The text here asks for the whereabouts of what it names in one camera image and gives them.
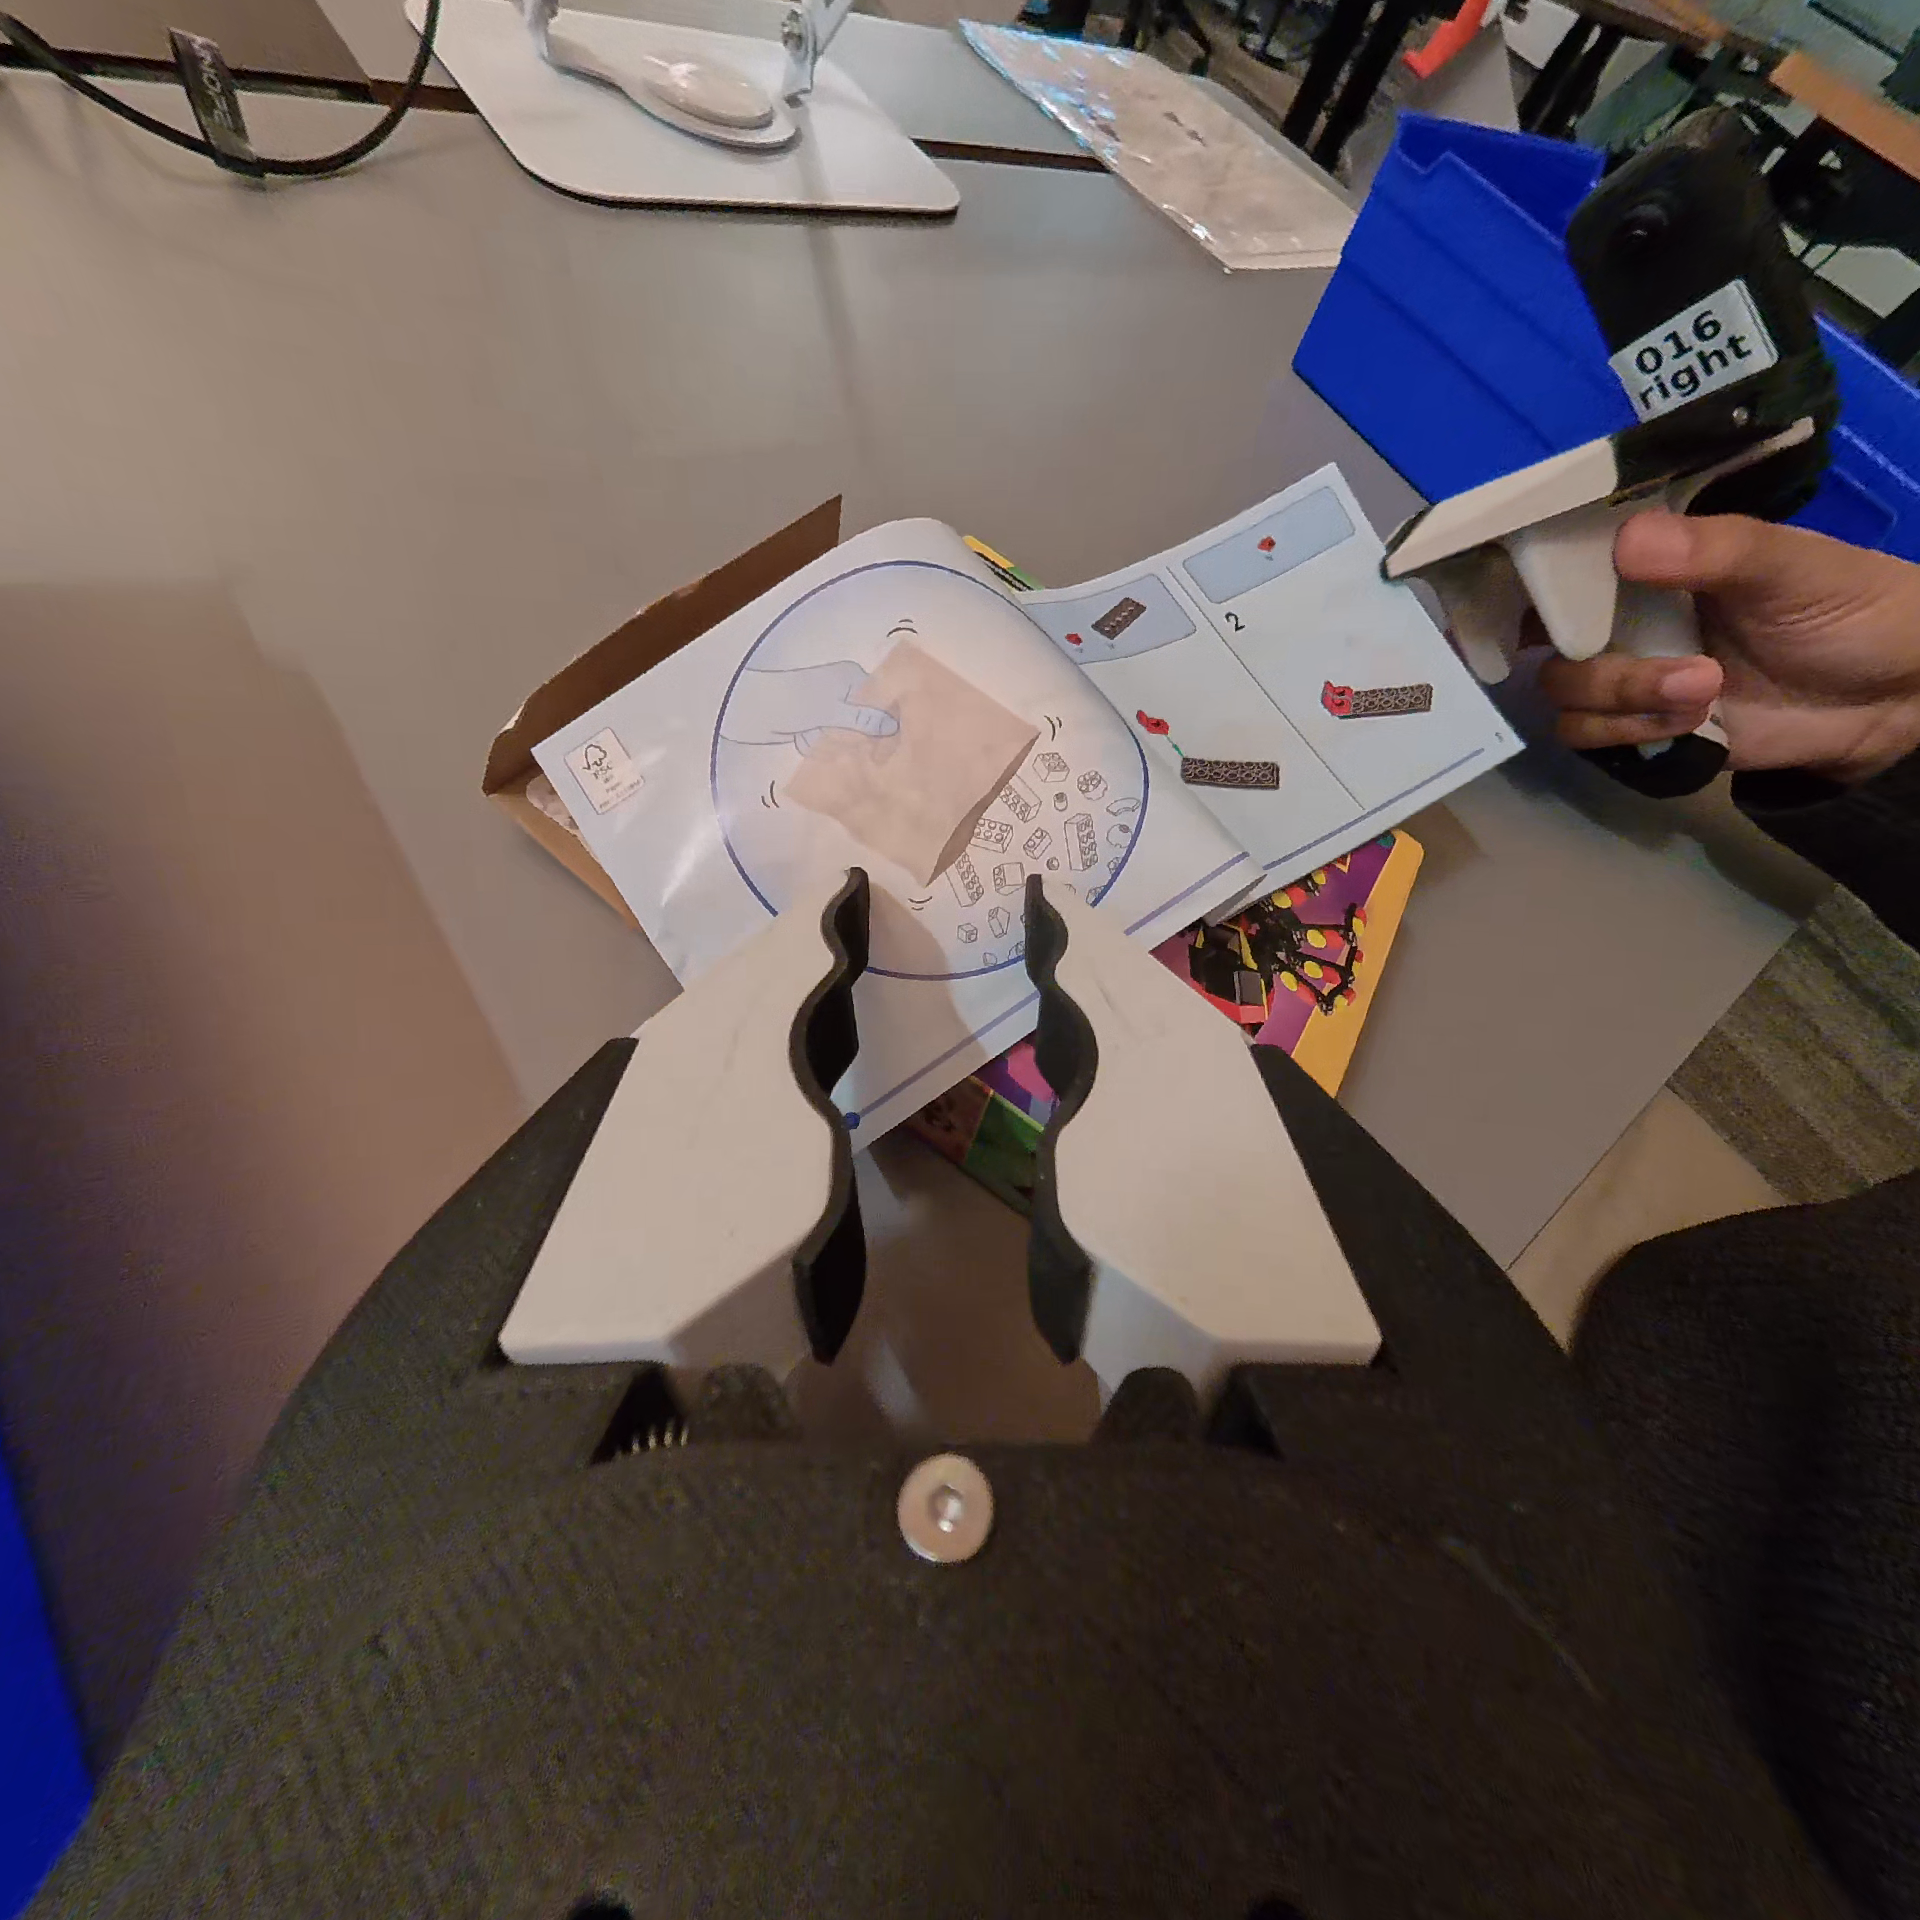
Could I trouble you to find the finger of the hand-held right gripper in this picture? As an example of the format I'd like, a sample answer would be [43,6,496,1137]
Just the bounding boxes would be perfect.
[1377,438,1631,582]
[1436,545,1546,688]

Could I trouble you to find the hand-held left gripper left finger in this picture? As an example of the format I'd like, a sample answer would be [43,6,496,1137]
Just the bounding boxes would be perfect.
[496,865,873,1370]

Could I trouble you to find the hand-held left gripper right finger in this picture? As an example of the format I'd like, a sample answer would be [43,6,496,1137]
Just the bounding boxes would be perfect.
[1024,876,1384,1370]

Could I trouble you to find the yellow cardboard toy box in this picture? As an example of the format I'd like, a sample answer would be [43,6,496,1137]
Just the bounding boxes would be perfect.
[481,494,1427,1218]

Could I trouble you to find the pale blue instruction booklet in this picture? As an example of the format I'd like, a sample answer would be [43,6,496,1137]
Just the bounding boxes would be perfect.
[532,461,1527,1149]

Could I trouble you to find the person's right forearm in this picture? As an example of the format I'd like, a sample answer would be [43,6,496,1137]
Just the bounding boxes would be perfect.
[1723,749,1920,962]

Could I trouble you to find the person's right hand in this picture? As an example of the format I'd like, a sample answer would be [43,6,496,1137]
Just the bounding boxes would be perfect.
[1542,510,1920,785]

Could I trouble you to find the blue plastic bin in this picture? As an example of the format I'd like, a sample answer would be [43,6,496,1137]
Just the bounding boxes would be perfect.
[1291,112,1920,561]
[1809,307,1920,452]

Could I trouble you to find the wooden background desk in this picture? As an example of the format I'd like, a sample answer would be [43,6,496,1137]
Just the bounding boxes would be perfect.
[1576,0,1920,166]

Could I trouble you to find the orange traffic cone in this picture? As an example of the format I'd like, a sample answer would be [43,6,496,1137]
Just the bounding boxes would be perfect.
[1408,0,1504,78]

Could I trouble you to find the clear plastic bag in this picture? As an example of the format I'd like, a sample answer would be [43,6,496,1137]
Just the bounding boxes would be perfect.
[961,18,1358,275]

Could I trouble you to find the person's black sweater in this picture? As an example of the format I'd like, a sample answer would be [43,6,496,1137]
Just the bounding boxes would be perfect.
[1562,1156,1920,1920]

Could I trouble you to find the white document stand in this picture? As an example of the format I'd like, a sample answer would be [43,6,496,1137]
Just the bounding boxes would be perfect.
[401,0,963,213]

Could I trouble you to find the blue object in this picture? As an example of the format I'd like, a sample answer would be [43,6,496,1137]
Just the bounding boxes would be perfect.
[0,1426,94,1920]

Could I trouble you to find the black cable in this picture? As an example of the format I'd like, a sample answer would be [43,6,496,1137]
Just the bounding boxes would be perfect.
[0,0,445,191]

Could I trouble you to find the dark cable strap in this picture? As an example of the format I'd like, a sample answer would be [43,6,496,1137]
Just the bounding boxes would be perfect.
[165,27,276,185]

